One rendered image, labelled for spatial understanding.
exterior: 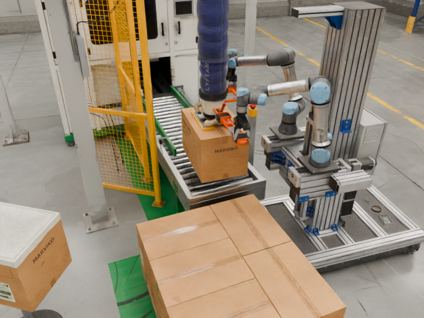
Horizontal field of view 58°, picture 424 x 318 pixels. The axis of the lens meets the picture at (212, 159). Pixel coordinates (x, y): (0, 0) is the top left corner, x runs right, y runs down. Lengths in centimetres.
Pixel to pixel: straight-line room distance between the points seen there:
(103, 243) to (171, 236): 101
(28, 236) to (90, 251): 136
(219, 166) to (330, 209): 99
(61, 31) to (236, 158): 159
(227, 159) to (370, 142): 109
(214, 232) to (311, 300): 83
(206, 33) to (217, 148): 85
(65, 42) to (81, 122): 65
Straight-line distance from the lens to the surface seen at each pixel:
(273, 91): 256
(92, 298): 329
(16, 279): 235
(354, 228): 361
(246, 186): 323
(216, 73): 294
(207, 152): 296
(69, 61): 314
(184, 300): 246
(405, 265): 375
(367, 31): 273
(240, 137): 261
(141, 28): 322
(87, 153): 345
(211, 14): 281
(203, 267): 263
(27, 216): 251
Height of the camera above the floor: 249
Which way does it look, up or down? 32 degrees down
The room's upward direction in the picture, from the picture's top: straight up
